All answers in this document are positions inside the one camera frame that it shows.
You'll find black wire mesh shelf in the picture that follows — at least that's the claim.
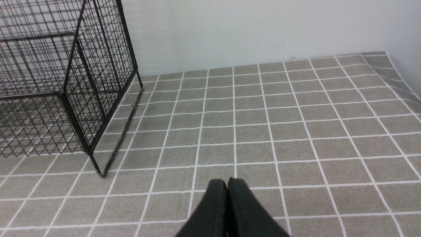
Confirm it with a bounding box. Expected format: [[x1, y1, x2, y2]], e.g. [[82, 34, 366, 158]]
[[0, 0, 141, 177]]

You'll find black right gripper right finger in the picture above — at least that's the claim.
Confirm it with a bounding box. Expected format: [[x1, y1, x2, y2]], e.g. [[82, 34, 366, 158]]
[[227, 178, 290, 237]]

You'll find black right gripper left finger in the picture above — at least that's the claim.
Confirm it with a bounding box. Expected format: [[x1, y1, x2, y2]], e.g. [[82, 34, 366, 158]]
[[176, 179, 227, 237]]

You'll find grey checked tablecloth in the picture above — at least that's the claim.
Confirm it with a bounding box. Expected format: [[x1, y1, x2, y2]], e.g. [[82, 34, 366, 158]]
[[0, 52, 421, 237]]

